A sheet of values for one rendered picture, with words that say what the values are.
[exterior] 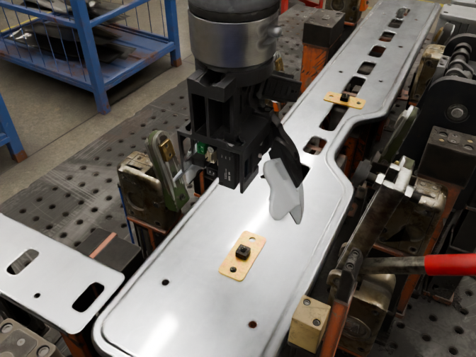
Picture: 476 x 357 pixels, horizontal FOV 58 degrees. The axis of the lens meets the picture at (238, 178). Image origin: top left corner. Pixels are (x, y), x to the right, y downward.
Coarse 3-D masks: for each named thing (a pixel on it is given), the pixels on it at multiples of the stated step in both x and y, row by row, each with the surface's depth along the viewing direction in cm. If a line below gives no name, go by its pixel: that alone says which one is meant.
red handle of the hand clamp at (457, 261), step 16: (416, 256) 46; (432, 256) 45; (448, 256) 43; (464, 256) 42; (368, 272) 49; (384, 272) 48; (400, 272) 47; (416, 272) 46; (432, 272) 44; (448, 272) 43; (464, 272) 42
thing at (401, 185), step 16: (368, 176) 42; (384, 176) 41; (400, 176) 41; (384, 192) 40; (400, 192) 39; (368, 208) 42; (384, 208) 41; (368, 224) 43; (384, 224) 42; (352, 240) 46; (368, 240) 45
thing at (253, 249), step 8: (248, 232) 63; (240, 240) 62; (248, 240) 62; (256, 240) 62; (264, 240) 62; (232, 248) 61; (240, 248) 60; (248, 248) 60; (256, 248) 61; (232, 256) 60; (240, 256) 60; (248, 256) 60; (256, 256) 60; (224, 264) 59; (232, 264) 59; (240, 264) 59; (248, 264) 59; (224, 272) 58; (240, 272) 58; (240, 280) 57
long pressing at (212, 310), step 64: (384, 0) 136; (384, 64) 104; (320, 128) 84; (256, 192) 70; (320, 192) 70; (192, 256) 60; (320, 256) 60; (128, 320) 53; (192, 320) 53; (256, 320) 53
